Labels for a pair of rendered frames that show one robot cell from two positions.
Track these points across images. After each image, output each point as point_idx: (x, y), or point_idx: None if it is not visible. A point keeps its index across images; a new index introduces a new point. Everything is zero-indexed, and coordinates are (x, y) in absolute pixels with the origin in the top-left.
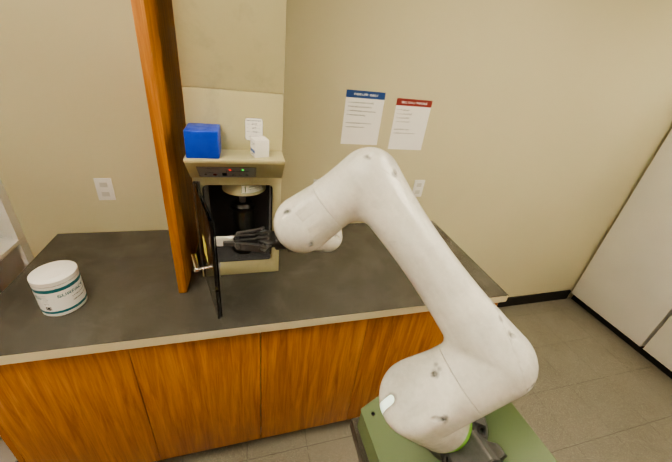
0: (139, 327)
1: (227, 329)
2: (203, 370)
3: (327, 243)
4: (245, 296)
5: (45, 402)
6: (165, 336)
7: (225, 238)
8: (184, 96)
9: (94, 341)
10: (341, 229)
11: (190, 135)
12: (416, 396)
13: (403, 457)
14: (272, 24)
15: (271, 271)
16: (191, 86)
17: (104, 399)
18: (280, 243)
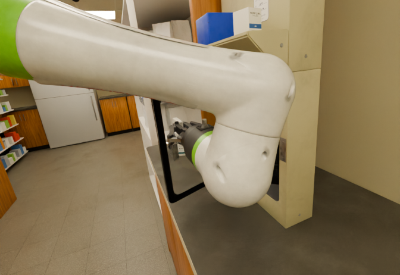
0: None
1: (175, 220)
2: (183, 249)
3: (202, 172)
4: (222, 215)
5: (161, 194)
6: (163, 190)
7: (176, 121)
8: None
9: (158, 169)
10: (243, 163)
11: (197, 24)
12: None
13: None
14: None
15: (278, 222)
16: None
17: (167, 215)
18: (183, 141)
